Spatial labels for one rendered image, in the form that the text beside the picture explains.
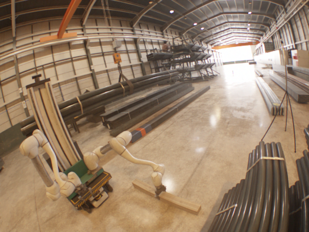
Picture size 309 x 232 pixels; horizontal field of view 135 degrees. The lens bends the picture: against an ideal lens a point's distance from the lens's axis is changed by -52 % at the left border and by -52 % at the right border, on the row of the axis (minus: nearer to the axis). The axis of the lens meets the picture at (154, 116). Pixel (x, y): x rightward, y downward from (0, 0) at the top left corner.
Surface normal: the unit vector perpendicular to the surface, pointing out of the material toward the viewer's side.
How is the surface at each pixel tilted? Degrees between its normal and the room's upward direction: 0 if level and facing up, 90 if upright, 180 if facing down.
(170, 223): 0
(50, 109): 90
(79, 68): 90
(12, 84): 90
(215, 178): 0
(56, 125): 90
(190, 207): 0
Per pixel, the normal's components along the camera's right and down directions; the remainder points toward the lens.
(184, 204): -0.24, -0.92
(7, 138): 0.76, 0.02
